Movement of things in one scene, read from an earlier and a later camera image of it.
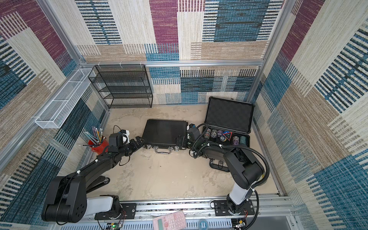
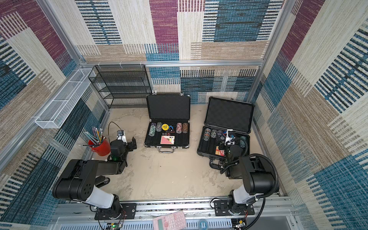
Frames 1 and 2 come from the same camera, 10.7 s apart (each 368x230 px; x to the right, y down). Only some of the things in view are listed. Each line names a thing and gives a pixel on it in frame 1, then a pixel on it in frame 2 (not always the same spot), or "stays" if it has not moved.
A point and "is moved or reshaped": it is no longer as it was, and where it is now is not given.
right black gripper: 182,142 → 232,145
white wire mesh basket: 61,107 stays
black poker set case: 162,132 is moved or reshaped
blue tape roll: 199,224 stays
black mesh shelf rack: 123,86 stays
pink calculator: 175,221 stays
